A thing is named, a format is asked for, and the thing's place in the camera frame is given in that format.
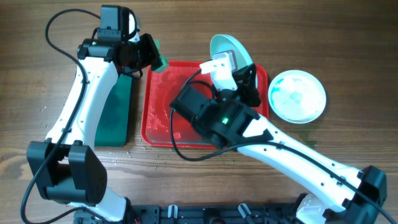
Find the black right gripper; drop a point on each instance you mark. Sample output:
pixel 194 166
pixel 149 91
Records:
pixel 240 84

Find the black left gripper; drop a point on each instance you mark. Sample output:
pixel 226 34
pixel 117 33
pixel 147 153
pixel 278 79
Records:
pixel 150 53

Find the green and yellow sponge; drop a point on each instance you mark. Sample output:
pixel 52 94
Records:
pixel 161 62

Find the white plate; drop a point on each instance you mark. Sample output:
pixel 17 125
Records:
pixel 296 94
pixel 230 46

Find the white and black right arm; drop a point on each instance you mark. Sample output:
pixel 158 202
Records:
pixel 229 121

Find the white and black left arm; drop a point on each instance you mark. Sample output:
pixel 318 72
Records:
pixel 64 166

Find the red plastic tray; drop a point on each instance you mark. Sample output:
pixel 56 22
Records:
pixel 161 89

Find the black tub of green water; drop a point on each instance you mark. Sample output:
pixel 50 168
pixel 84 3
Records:
pixel 114 121

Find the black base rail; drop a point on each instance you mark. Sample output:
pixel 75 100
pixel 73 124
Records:
pixel 244 213

